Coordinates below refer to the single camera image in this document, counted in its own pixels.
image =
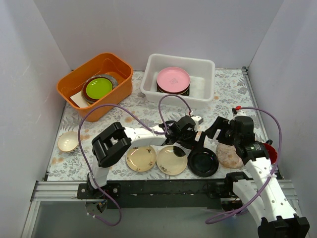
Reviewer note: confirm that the floral table mat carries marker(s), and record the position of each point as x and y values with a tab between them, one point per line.
231	89

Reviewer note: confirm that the black round plate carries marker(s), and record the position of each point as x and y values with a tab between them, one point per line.
203	163

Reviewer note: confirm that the black floral rectangular plate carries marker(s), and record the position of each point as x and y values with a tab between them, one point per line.
183	93

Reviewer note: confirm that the cream plate with green patch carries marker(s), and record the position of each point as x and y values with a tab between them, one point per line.
172	160

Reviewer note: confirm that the orange plastic bin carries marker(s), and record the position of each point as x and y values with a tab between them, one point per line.
105	63

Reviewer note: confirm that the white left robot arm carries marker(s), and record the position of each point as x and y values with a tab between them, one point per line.
110	145

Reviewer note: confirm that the small cream bowl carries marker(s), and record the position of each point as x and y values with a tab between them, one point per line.
68	141

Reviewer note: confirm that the white plastic bin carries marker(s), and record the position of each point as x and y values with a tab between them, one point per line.
201	72

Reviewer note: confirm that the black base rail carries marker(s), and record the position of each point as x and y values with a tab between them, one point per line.
171	193

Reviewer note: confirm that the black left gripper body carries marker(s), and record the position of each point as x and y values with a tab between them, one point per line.
192	143

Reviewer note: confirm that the pink speckled glass plate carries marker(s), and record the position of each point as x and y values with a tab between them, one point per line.
228	157

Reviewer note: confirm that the lime green plate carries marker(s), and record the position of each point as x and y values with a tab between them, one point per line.
98	88

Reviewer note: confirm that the white square plate in bin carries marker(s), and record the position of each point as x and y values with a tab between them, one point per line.
79	100

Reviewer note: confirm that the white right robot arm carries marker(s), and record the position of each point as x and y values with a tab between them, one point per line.
262	197

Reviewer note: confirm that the red rimmed grey plate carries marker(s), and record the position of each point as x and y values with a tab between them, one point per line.
175	88

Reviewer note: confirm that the dark red plate in bin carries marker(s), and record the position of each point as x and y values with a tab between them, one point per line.
83	91

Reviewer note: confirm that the cream floral plate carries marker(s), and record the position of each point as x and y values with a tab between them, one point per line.
141	159

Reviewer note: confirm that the black skull mug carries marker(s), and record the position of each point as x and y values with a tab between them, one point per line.
271	151

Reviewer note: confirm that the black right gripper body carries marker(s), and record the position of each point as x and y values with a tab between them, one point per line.
223	134

